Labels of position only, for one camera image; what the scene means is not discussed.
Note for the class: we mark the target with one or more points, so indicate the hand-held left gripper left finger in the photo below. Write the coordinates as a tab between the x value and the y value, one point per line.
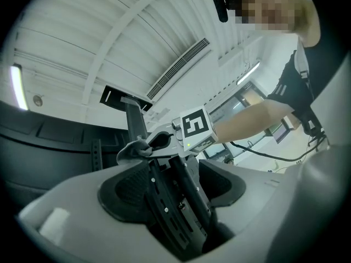
76	196

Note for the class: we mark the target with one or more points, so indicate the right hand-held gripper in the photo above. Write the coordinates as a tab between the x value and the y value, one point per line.
196	125

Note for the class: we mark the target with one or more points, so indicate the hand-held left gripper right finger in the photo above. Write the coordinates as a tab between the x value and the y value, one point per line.
255	201

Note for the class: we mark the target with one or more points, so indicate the grey cloth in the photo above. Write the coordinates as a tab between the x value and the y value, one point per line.
131	151

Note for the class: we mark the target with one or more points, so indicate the black television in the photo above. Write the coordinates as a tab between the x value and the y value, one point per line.
55	147

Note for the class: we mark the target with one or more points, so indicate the ceiling air vent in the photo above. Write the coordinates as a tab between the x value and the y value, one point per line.
178	70

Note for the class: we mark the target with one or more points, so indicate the ceiling smoke detector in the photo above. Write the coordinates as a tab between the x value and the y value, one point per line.
38	100

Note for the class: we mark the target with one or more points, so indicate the ceiling strip light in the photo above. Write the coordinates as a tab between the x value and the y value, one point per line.
248	73
18	88

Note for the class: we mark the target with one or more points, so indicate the person's black-shirted torso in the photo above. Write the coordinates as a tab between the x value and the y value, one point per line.
296	92

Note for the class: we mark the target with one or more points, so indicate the person's head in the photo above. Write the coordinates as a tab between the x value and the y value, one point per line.
307	23

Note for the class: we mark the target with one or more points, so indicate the black head camera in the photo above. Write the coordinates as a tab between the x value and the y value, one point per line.
221	7

